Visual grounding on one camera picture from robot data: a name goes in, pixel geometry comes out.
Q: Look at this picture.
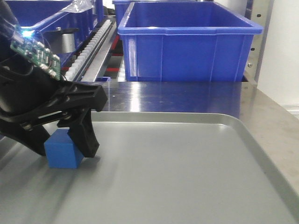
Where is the white roller conveyor rail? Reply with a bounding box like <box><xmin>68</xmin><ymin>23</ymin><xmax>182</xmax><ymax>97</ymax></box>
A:
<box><xmin>65</xmin><ymin>19</ymin><xmax>112</xmax><ymax>81</ymax></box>

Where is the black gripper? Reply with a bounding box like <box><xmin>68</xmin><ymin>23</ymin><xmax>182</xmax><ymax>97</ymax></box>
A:
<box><xmin>0</xmin><ymin>65</ymin><xmax>107</xmax><ymax>158</ymax></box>

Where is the clear plastic bag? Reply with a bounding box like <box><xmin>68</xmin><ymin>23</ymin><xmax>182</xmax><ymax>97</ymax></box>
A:
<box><xmin>61</xmin><ymin>0</ymin><xmax>93</xmax><ymax>13</ymax></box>

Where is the blue bin front left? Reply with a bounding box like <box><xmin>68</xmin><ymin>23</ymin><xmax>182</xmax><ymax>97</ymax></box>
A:
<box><xmin>7</xmin><ymin>0</ymin><xmax>99</xmax><ymax>65</ymax></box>

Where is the steel shelf upright post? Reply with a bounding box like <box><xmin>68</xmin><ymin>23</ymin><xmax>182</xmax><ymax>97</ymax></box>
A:
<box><xmin>244</xmin><ymin>0</ymin><xmax>274</xmax><ymax>85</ymax></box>

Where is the silver metal cylinder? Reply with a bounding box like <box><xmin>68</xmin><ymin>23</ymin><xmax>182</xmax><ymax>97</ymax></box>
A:
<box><xmin>44</xmin><ymin>27</ymin><xmax>79</xmax><ymax>54</ymax></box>

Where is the grey plastic tray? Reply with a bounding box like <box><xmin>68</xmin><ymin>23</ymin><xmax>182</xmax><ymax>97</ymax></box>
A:
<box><xmin>0</xmin><ymin>112</ymin><xmax>299</xmax><ymax>224</ymax></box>

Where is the blue bin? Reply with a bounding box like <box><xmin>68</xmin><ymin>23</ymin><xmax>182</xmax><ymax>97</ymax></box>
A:
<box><xmin>118</xmin><ymin>1</ymin><xmax>263</xmax><ymax>82</ymax></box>
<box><xmin>7</xmin><ymin>0</ymin><xmax>99</xmax><ymax>65</ymax></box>
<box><xmin>94</xmin><ymin>0</ymin><xmax>104</xmax><ymax>22</ymax></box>

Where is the blue bin front right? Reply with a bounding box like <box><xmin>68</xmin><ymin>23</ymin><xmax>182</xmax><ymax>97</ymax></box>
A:
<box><xmin>118</xmin><ymin>1</ymin><xmax>263</xmax><ymax>82</ymax></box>

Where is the green circuit board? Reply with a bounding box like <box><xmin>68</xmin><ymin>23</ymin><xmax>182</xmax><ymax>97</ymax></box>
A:
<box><xmin>10</xmin><ymin>25</ymin><xmax>61</xmax><ymax>80</ymax></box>

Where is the blue bin rear left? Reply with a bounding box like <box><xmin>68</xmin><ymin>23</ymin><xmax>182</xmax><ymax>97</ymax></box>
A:
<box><xmin>94</xmin><ymin>0</ymin><xmax>104</xmax><ymax>22</ymax></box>

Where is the blue foam cube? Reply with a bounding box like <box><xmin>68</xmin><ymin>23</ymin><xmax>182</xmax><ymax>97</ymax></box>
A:
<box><xmin>44</xmin><ymin>129</ymin><xmax>84</xmax><ymax>168</ymax></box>

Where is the small blue bin below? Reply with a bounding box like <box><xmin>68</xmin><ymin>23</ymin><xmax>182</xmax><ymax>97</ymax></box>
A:
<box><xmin>95</xmin><ymin>77</ymin><xmax>111</xmax><ymax>82</ymax></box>

